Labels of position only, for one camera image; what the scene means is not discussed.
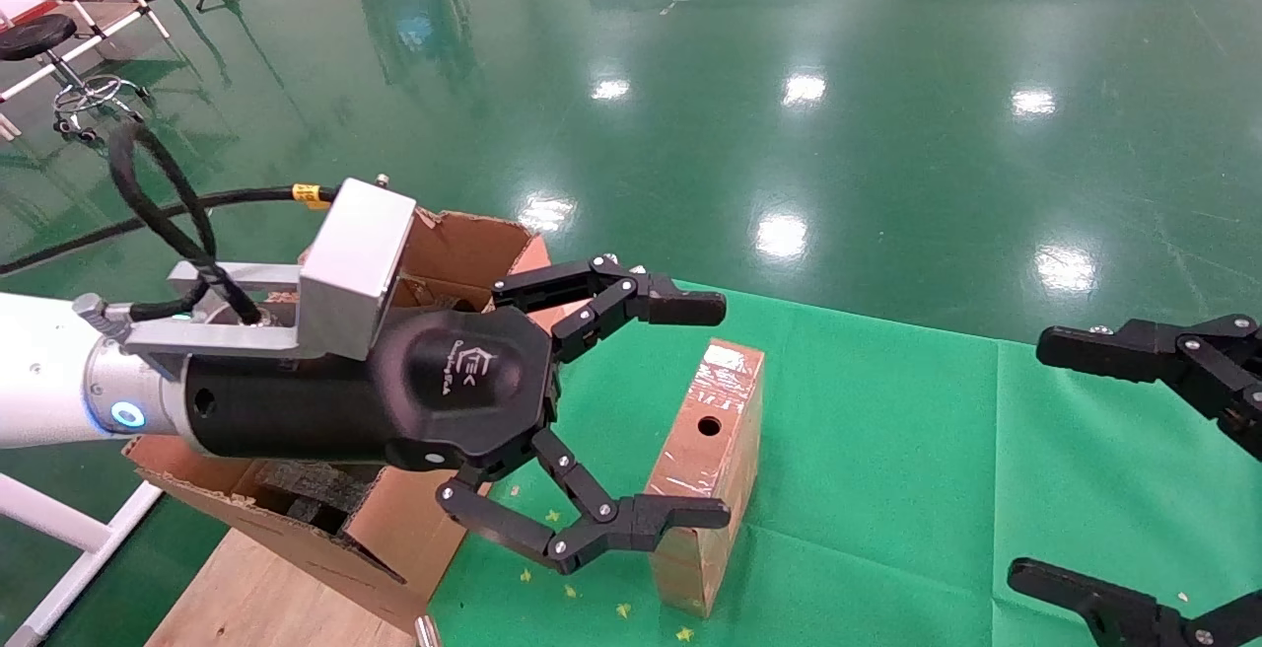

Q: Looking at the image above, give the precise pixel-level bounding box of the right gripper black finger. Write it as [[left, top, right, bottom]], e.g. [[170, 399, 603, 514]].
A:
[[1008, 556, 1262, 647], [1035, 314, 1262, 461]]

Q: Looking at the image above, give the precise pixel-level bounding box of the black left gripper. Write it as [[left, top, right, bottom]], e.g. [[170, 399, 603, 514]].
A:
[[180, 254, 733, 574]]

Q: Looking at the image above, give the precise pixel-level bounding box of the brown wooden block with hole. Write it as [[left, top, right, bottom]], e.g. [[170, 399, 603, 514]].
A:
[[643, 336, 766, 618]]

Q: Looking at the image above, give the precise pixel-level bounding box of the large open cardboard carton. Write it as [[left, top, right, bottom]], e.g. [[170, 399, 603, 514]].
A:
[[120, 208, 583, 633]]

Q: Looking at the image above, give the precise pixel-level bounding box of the green cloth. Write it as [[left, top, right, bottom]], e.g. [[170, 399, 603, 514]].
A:
[[426, 277, 1262, 647]]

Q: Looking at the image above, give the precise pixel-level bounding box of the black foam block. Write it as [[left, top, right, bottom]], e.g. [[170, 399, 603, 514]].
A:
[[256, 460, 386, 535]]

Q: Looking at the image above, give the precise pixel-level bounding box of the black round stool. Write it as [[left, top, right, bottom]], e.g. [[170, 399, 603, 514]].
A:
[[0, 14, 151, 145]]

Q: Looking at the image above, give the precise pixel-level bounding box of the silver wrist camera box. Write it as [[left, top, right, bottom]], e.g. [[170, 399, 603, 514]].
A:
[[123, 177, 418, 382]]

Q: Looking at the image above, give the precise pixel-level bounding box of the black braided loop cable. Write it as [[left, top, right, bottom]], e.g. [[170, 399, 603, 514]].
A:
[[106, 122, 265, 327]]

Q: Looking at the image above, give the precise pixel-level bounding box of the black cable with yellow tag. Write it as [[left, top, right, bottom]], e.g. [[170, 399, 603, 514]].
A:
[[0, 183, 341, 278]]

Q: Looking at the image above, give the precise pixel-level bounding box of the white table leg frame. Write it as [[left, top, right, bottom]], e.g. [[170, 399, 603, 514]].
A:
[[0, 474, 164, 647]]

